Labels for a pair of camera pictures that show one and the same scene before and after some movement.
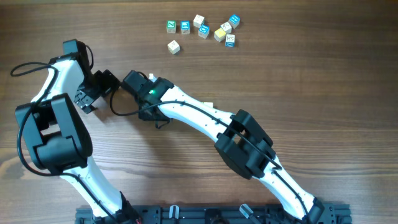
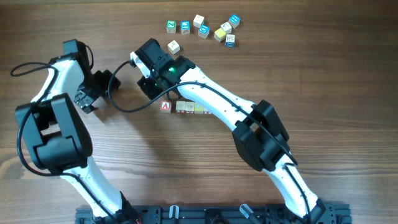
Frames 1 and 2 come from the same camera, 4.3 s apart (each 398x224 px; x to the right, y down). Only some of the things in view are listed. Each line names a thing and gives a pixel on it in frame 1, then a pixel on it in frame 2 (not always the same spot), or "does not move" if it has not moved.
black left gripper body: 96,86 does not move
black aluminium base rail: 221,214 does not move
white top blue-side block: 230,40 does not move
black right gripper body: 143,115 → 149,86
